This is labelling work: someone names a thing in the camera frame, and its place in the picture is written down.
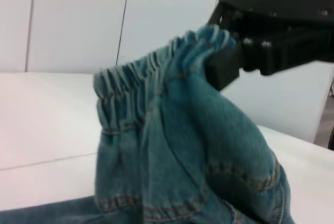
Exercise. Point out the blue denim shorts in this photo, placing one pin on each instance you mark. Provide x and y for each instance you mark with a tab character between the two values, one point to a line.
169	130

